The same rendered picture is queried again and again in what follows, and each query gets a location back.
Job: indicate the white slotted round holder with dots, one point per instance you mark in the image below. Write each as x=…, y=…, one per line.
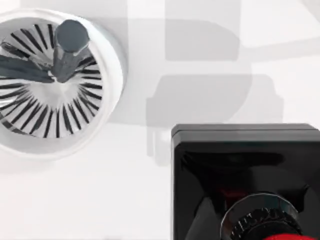
x=113, y=75

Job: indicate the red capped bottle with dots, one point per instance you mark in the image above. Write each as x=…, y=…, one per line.
x=262, y=221

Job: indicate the black square box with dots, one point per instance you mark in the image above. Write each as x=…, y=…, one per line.
x=192, y=175

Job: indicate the dark grey pen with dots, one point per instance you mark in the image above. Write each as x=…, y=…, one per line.
x=21, y=68

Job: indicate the grey cylindrical marker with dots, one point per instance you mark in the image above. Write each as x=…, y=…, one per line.
x=72, y=35

